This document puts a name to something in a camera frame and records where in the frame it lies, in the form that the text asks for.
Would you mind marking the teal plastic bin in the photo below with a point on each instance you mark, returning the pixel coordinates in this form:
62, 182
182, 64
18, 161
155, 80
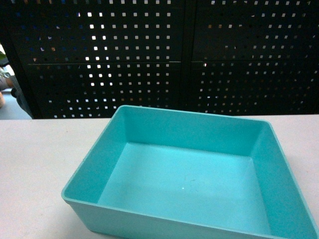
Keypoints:
166, 174

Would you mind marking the black perforated pegboard panel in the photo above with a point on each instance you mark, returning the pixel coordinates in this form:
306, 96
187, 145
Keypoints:
86, 58

